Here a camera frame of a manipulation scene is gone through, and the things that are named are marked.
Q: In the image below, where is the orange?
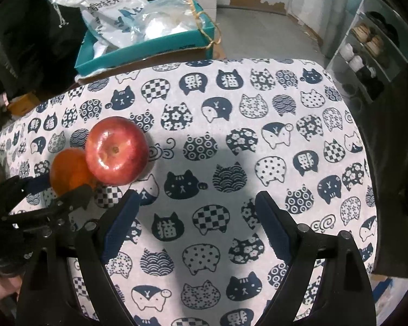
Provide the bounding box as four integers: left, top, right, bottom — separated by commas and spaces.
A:
50, 148, 98, 196

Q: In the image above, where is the red apple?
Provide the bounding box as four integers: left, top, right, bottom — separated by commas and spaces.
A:
85, 116, 149, 186

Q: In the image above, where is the person left hand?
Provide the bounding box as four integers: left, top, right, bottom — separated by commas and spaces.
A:
0, 275, 23, 314

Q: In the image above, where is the wooden drawer box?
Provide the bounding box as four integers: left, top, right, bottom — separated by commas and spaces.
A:
7, 92, 41, 116

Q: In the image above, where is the cat pattern tablecloth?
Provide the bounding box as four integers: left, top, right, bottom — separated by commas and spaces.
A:
0, 59, 377, 325

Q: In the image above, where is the black hanging coat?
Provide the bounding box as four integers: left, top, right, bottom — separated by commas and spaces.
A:
0, 0, 86, 98

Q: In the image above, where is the white rice bag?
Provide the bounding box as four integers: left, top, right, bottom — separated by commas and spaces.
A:
49, 0, 149, 49

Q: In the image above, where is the cardboard box under teal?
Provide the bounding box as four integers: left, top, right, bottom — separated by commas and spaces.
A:
75, 48, 207, 85

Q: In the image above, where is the clear plastic bag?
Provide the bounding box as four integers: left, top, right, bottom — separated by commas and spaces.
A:
130, 0, 203, 44

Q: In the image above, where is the shoe rack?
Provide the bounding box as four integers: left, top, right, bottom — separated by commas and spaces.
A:
326, 0, 408, 105

